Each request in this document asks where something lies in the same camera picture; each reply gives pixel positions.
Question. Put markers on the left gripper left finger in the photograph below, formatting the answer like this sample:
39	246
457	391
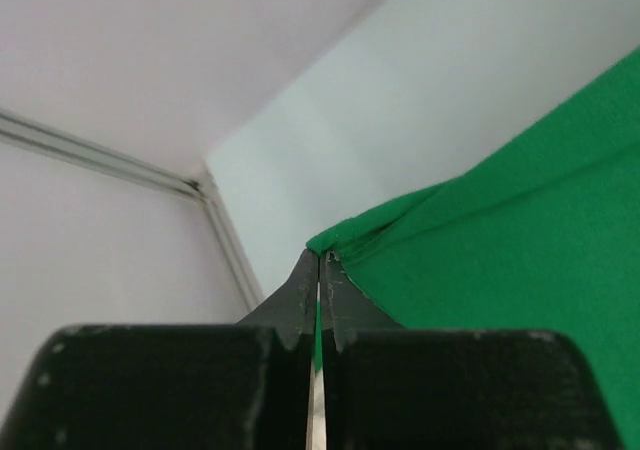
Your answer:
243	386

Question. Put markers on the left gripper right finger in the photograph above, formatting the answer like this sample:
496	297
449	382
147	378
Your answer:
389	387

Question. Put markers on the green t shirt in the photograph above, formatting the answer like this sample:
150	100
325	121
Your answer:
544	233

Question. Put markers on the left aluminium frame post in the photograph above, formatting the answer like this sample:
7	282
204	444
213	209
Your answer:
38	138

